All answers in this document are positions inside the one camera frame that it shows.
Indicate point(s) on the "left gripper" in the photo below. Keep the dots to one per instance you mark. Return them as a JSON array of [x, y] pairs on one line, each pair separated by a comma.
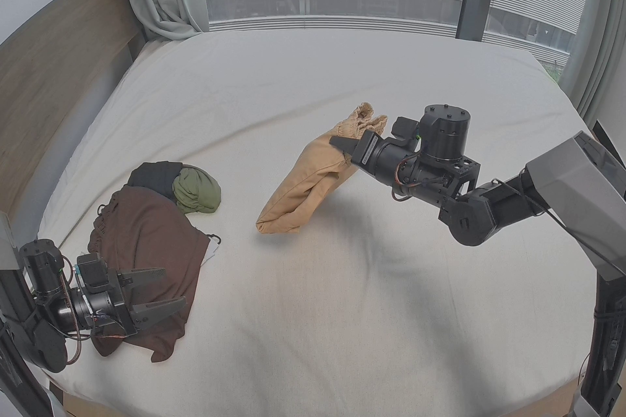
[[98, 307]]

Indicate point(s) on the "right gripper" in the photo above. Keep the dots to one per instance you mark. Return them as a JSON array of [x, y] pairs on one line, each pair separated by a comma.
[[386, 161]]

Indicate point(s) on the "tan shorts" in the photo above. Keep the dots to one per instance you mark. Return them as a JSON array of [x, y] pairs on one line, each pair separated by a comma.
[[303, 190]]

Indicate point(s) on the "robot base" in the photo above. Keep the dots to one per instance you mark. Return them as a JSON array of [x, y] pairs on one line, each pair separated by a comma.
[[581, 407]]

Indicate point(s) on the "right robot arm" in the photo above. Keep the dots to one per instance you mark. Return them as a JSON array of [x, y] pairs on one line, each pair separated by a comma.
[[445, 131]]

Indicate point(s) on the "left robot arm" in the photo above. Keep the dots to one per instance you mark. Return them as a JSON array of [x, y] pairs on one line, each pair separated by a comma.
[[41, 268]]

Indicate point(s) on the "bed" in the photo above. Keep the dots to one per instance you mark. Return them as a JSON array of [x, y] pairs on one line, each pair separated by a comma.
[[342, 307]]

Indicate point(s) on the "brown garment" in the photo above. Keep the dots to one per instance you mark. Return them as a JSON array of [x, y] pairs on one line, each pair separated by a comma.
[[146, 234]]

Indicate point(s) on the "white garment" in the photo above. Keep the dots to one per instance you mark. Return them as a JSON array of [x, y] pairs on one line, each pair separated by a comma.
[[209, 254]]

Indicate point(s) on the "black garment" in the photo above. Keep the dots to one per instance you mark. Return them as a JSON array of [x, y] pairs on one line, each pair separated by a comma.
[[154, 178]]

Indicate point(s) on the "green garment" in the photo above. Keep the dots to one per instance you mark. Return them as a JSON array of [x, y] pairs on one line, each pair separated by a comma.
[[193, 188]]

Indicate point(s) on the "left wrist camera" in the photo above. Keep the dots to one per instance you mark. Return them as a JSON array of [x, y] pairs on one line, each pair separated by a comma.
[[93, 273]]

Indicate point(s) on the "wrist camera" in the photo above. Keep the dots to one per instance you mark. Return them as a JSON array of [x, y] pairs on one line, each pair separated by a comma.
[[93, 273], [403, 129]]

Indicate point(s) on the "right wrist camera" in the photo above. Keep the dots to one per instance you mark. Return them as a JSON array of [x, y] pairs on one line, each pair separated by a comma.
[[403, 129]]

